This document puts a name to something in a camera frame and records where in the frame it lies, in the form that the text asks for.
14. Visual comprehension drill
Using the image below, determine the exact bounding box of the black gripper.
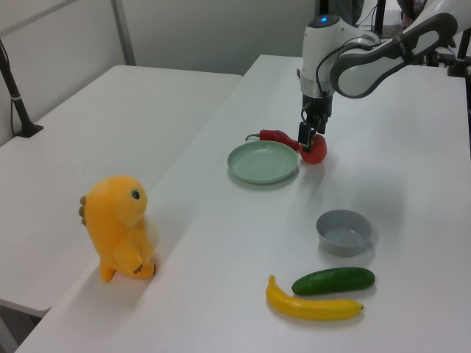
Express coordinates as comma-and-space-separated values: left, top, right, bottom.
297, 93, 334, 153

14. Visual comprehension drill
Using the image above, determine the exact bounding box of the red apple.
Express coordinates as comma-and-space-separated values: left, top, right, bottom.
300, 133, 329, 165

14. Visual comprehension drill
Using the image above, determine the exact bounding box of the red chili pepper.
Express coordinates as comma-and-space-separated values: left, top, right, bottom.
245, 129, 301, 152

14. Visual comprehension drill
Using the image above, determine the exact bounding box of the green plate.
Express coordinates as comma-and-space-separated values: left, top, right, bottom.
227, 141, 298, 185

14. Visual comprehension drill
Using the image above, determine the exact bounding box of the grey bowl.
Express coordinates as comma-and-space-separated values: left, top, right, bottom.
315, 209, 373, 257

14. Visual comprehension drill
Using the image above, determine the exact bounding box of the black electronics device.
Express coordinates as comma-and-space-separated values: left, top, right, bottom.
414, 46, 450, 68

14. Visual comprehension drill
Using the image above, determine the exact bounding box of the green cucumber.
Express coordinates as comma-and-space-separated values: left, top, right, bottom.
291, 267, 376, 296

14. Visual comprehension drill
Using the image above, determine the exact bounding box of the yellow banana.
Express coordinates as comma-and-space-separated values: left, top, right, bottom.
265, 274, 366, 321

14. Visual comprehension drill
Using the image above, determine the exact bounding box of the orange plush dinosaur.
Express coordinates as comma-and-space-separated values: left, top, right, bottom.
79, 175, 162, 284

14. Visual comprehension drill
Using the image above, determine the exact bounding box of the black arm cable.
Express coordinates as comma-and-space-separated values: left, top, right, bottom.
314, 35, 369, 97

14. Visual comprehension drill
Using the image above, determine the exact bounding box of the black camera stand pole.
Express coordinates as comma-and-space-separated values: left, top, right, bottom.
446, 26, 471, 78
0, 38, 44, 139

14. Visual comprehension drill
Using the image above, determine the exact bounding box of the grey partition post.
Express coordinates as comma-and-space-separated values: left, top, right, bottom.
109, 0, 137, 68

